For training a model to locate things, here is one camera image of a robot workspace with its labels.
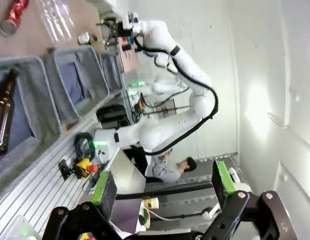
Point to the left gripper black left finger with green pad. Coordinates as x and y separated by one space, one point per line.
104 190

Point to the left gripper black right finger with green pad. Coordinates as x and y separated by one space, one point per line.
227 185

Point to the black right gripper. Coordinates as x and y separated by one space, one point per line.
123 28

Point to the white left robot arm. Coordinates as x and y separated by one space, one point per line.
167 85

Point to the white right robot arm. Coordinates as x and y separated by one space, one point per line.
184 82

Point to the crumpled silver can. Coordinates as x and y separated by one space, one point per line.
85 38

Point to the grey fabric basket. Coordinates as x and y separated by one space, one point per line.
74 80
112 72
22 112

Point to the crushed red drink can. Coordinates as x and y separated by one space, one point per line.
14 15

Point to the person's hand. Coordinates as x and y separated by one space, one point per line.
167 156

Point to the grey monitor back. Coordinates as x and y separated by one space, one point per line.
126 172

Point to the yellow emergency stop button box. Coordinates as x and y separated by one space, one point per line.
83 168

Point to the pink box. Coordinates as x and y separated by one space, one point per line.
128 56

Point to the dark purple screen panel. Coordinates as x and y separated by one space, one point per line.
124 215

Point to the black socket box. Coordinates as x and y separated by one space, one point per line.
65 170

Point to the paper coffee cup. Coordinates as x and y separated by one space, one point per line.
151 203

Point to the clear plastic bottle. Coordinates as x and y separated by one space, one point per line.
55 18

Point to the person in grey sweater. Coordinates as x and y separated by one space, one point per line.
169 168

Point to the clear plastic container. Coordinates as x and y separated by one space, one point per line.
18 228

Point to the brown glass bottle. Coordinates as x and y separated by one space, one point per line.
4 112

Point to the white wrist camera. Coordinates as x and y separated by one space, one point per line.
126 20

